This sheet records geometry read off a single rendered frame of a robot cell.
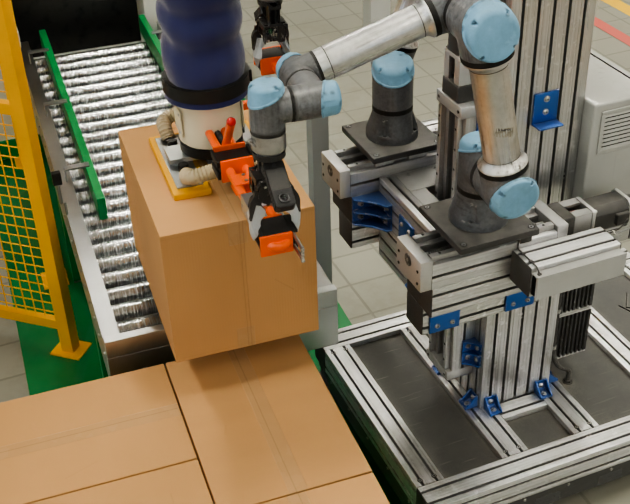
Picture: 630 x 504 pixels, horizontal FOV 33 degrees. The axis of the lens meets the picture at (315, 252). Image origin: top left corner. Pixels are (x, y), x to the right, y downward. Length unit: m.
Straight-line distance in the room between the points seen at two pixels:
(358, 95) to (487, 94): 3.38
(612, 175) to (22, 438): 1.73
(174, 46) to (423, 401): 1.40
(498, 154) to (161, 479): 1.15
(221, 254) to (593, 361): 1.45
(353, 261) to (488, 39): 2.24
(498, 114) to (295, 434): 1.00
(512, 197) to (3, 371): 2.20
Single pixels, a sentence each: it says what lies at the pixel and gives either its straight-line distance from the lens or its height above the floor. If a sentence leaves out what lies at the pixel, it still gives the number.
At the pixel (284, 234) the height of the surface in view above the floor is 1.23.
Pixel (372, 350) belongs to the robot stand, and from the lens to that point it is 3.55.
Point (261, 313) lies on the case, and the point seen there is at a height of 0.77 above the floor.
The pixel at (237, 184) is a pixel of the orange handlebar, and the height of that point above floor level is 1.22.
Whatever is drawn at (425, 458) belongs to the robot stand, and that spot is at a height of 0.23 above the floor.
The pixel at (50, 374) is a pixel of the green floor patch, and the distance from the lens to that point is 3.94.
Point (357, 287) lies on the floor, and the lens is 4.19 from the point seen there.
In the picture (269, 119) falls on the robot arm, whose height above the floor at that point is 1.49.
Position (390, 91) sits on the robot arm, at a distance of 2.95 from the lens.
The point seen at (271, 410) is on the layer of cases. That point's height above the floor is 0.54.
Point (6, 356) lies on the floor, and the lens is 4.07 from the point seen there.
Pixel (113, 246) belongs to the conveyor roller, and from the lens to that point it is 3.56.
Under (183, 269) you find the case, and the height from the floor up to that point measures 0.97.
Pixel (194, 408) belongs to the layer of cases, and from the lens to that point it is 2.88.
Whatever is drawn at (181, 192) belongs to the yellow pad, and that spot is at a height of 1.09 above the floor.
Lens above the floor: 2.48
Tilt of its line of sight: 34 degrees down
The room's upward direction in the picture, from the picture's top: 2 degrees counter-clockwise
